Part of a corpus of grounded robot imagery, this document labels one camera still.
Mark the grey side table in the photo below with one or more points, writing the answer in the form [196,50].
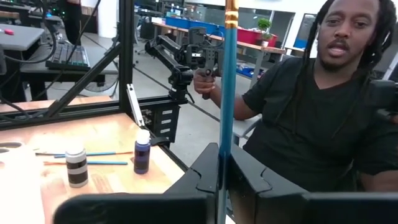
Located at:
[18,39]

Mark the grey striped paint bottle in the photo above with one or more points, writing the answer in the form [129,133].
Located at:
[76,174]

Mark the red storage bins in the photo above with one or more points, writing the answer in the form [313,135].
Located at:
[248,35]

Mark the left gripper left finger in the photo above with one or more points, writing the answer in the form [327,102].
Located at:
[202,177]

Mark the grey floor fan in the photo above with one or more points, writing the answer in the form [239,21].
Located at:
[102,84]

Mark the black box white labels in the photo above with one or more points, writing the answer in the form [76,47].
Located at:
[155,118]

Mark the blue paint bottle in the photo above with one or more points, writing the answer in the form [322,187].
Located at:
[142,158]

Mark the silver bracket bar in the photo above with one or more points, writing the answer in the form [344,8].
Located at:
[135,105]

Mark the pens group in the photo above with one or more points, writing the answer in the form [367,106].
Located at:
[228,93]
[109,162]

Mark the dark desk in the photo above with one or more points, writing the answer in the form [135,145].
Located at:
[93,70]

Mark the person's hand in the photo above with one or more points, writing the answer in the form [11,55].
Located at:
[203,85]

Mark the person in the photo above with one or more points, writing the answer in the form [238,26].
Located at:
[311,124]

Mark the small potted plant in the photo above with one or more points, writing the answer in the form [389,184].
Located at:
[265,24]

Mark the grey office chair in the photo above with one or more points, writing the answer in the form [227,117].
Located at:
[245,127]

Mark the black metal table frame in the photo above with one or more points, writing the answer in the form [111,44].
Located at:
[126,62]

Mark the white plastic bin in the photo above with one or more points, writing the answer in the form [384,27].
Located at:
[15,193]

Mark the blue storage bins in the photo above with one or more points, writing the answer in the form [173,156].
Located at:
[192,24]

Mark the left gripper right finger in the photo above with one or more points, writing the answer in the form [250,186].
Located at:
[248,183]

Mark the pink object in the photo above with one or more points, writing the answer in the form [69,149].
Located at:
[8,31]

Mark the backlit keyboard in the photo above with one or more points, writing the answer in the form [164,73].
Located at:
[66,56]

